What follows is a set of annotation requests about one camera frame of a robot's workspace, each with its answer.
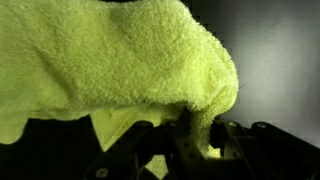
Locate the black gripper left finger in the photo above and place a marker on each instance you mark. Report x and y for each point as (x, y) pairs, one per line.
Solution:
(186, 146)

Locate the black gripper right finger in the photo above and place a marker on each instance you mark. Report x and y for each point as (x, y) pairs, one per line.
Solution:
(240, 146)

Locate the yellow microfibre cloth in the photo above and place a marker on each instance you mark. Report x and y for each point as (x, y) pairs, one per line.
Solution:
(100, 50)

